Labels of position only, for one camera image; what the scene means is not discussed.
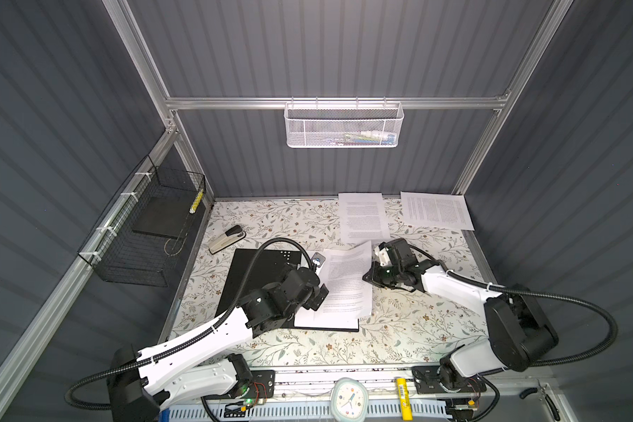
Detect yellow glue stick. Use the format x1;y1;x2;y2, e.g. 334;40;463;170
395;377;413;421

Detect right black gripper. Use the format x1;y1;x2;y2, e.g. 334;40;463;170
361;260;402;288

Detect black grey stapler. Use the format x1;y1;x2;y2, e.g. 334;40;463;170
207;224;246;255

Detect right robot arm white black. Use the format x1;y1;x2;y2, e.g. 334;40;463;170
362;238;559;392

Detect white round clock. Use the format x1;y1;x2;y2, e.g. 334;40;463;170
330;378;369;422

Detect black handled pliers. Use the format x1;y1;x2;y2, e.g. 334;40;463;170
519;387;562;421

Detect printed paper sheet far right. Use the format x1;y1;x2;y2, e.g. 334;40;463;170
400;192;474;231

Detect white wire mesh basket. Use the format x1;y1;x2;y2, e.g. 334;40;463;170
283;100;404;149

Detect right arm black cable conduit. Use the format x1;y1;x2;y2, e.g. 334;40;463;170
408;243;619;367

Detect black wire mesh basket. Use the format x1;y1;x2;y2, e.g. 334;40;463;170
78;156;207;288

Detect beige black clip folder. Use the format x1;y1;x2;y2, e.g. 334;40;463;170
215;248;360;332

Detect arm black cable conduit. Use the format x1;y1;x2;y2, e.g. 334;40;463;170
64;236;318;422
408;243;619;367

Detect yellow marker in black basket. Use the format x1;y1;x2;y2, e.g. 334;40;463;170
189;189;204;215

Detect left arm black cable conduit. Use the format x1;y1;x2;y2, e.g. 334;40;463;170
64;236;318;422

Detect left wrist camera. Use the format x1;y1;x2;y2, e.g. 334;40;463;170
311;252;326;273

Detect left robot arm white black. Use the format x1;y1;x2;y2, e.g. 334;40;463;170
107;266;328;421

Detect printed paper sheet under folder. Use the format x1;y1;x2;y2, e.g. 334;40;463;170
294;309;360;332

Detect printed paper sheet back centre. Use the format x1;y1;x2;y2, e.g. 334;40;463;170
338;193;390;244

